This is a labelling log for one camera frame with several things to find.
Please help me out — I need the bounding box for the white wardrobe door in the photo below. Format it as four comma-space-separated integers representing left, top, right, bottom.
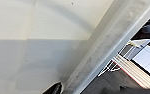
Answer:
0, 0, 116, 94

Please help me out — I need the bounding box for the white wire drying rack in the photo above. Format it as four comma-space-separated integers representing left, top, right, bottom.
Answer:
97, 39, 150, 92

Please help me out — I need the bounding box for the white flat panel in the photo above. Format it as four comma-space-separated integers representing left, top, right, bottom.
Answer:
132, 44, 150, 82

